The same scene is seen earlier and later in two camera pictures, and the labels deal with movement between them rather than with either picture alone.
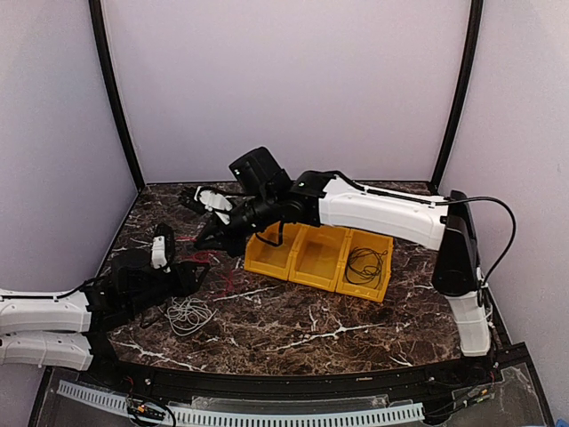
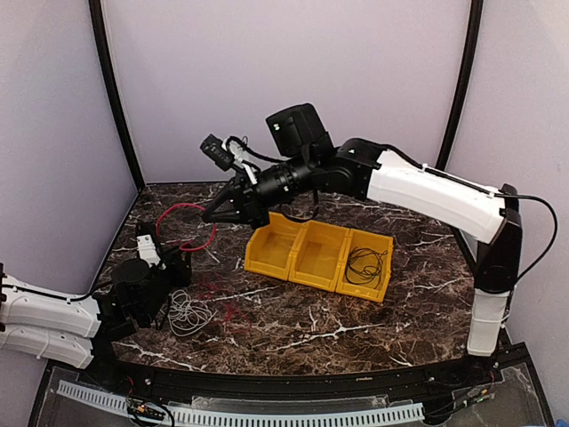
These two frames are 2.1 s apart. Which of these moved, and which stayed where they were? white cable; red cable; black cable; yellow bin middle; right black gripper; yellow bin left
Moved: red cable; right black gripper
Stayed: white cable; black cable; yellow bin left; yellow bin middle
